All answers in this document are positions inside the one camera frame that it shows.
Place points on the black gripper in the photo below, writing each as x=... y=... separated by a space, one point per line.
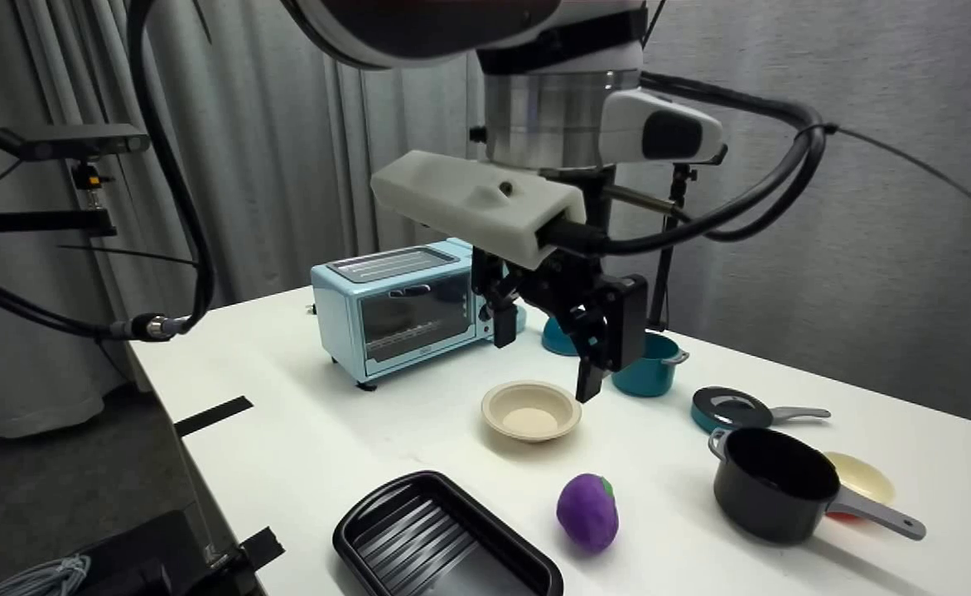
x=597 y=312

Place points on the purple plushy ball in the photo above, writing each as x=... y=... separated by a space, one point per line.
x=588 y=516

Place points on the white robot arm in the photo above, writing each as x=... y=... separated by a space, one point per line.
x=566 y=104

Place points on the white plate bowl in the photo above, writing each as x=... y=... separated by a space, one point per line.
x=531 y=413

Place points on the cream small plate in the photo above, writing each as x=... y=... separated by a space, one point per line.
x=864 y=477

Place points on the teal cup behind gripper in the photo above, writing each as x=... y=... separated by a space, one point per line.
x=555 y=339

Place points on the teal pot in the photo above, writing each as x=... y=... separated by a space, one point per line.
x=652 y=377

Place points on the light blue toy oven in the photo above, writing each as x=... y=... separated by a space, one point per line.
x=396 y=311

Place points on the black baking tray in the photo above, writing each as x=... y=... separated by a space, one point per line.
x=423 y=535

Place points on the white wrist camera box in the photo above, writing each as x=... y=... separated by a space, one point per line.
x=495 y=211

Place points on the right camera on tripod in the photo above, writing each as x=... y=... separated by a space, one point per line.
x=681 y=180

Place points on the black saucepan grey handle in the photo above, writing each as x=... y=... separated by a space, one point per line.
x=778 y=489

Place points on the left camera on stand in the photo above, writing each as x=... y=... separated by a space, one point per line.
x=82 y=146

